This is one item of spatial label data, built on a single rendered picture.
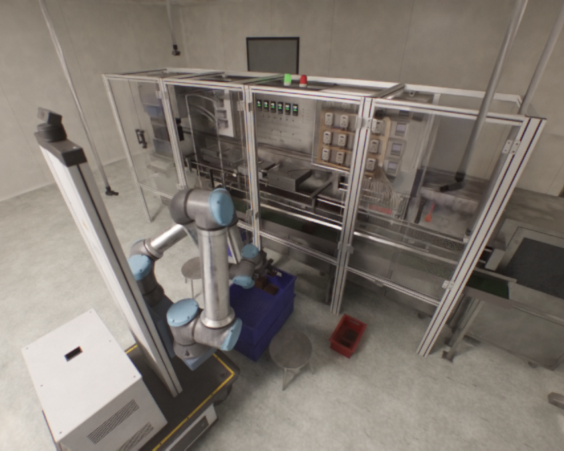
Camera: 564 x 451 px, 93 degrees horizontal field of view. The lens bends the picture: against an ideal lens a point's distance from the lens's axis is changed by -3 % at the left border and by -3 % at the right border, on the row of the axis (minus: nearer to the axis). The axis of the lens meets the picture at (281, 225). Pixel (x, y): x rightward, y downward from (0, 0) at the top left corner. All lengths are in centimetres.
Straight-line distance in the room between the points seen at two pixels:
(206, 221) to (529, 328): 230
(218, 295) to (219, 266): 14
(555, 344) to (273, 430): 198
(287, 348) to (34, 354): 140
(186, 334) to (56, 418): 56
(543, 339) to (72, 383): 280
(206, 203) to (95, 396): 94
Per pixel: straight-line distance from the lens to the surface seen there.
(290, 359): 207
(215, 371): 199
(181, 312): 139
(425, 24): 498
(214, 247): 107
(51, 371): 169
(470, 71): 491
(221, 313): 126
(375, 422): 225
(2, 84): 599
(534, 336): 268
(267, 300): 240
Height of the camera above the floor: 204
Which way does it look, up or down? 34 degrees down
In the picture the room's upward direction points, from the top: straight up
